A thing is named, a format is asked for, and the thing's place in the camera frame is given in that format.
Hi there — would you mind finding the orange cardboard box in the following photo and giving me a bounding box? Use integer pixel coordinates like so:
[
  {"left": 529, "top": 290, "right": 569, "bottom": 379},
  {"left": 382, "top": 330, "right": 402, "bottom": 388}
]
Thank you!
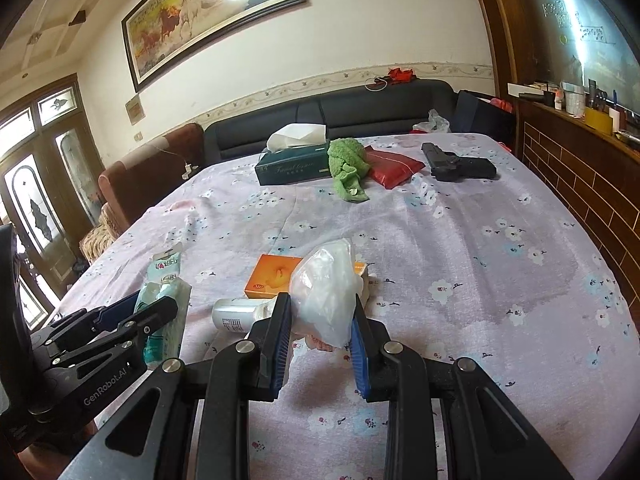
[{"left": 244, "top": 254, "right": 372, "bottom": 306}]

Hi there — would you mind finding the framed horse painting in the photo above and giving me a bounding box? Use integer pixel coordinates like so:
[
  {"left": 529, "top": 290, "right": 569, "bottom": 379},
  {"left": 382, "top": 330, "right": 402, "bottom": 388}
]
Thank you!
[{"left": 121, "top": 0, "right": 307, "bottom": 93}]

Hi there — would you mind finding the etched fish glass panel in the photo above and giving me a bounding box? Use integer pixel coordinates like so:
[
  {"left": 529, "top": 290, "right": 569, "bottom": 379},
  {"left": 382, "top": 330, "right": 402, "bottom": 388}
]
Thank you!
[{"left": 520, "top": 0, "right": 640, "bottom": 111}]

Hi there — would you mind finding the white small bottle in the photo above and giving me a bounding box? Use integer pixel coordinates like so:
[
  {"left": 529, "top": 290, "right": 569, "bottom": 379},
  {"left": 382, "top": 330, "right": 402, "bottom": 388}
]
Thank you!
[{"left": 212, "top": 297, "right": 276, "bottom": 333}]

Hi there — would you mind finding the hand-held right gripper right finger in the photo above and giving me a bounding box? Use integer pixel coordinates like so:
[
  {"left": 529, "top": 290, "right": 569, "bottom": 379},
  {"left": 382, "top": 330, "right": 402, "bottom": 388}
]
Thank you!
[{"left": 350, "top": 294, "right": 573, "bottom": 480}]

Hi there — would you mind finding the dark blue paper bag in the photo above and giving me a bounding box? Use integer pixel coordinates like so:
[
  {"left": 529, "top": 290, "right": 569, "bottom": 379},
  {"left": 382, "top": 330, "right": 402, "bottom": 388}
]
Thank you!
[{"left": 452, "top": 90, "right": 516, "bottom": 148}]

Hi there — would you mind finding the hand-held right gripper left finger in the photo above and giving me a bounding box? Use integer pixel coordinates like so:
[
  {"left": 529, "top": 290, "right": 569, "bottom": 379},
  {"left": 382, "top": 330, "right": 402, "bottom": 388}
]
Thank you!
[{"left": 60, "top": 291, "right": 292, "bottom": 480}]

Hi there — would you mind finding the dark green tissue box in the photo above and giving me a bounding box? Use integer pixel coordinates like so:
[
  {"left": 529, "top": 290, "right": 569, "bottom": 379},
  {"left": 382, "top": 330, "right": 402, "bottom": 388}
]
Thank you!
[{"left": 254, "top": 123, "right": 333, "bottom": 187}]

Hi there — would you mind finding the small framed wall plaque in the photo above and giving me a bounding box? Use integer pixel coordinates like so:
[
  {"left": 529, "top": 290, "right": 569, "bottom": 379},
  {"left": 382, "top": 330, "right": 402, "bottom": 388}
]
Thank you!
[{"left": 125, "top": 94, "right": 146, "bottom": 127}]

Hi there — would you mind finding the black leather sofa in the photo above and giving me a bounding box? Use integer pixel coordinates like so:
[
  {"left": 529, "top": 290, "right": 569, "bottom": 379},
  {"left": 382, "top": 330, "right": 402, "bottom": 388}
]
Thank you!
[{"left": 202, "top": 78, "right": 463, "bottom": 171}]

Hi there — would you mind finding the wooden glazed door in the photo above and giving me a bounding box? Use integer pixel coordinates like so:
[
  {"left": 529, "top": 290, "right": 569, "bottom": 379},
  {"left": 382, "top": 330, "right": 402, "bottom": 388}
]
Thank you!
[{"left": 0, "top": 74, "right": 106, "bottom": 321}]

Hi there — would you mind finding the clear plastic bag on sofa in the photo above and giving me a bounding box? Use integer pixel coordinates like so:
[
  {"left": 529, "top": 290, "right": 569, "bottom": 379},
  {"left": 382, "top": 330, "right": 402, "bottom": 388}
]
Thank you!
[{"left": 412, "top": 109, "right": 452, "bottom": 134}]

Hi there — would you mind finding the clear plastic bag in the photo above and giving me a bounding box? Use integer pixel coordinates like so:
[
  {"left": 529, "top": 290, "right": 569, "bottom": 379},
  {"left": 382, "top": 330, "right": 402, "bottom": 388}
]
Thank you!
[
  {"left": 412, "top": 109, "right": 452, "bottom": 134},
  {"left": 289, "top": 238, "right": 363, "bottom": 350}
]

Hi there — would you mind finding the teal toothbrush package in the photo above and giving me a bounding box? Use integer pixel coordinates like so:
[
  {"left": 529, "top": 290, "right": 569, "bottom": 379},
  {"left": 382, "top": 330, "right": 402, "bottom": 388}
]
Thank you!
[{"left": 141, "top": 242, "right": 192, "bottom": 368}]

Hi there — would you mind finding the green towel cloth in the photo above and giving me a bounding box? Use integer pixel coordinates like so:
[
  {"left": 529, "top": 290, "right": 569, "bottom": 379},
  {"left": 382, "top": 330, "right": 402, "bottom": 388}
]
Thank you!
[{"left": 327, "top": 137, "right": 372, "bottom": 204}]

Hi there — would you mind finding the red flat packet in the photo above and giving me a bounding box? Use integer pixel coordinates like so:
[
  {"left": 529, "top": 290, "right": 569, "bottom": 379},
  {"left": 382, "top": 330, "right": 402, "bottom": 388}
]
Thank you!
[{"left": 363, "top": 145, "right": 422, "bottom": 190}]

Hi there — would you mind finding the brown armchair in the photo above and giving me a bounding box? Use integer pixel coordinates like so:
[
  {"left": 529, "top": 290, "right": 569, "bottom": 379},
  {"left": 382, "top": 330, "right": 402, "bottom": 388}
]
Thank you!
[{"left": 80, "top": 122, "right": 205, "bottom": 263}]

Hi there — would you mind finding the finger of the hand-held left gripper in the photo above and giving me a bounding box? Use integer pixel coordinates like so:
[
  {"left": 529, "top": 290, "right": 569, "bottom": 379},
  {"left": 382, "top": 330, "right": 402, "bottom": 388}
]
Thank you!
[
  {"left": 30, "top": 290, "right": 143, "bottom": 348},
  {"left": 49, "top": 296, "right": 179, "bottom": 368}
]

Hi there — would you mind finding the black toy pistol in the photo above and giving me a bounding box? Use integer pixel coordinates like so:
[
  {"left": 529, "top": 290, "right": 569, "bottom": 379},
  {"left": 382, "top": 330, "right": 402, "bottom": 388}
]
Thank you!
[{"left": 421, "top": 142, "right": 499, "bottom": 182}]

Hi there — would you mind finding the pink floral tablecloth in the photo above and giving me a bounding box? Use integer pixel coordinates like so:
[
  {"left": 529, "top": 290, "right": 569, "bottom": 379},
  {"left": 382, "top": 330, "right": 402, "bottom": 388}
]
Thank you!
[{"left": 47, "top": 132, "right": 640, "bottom": 480}]

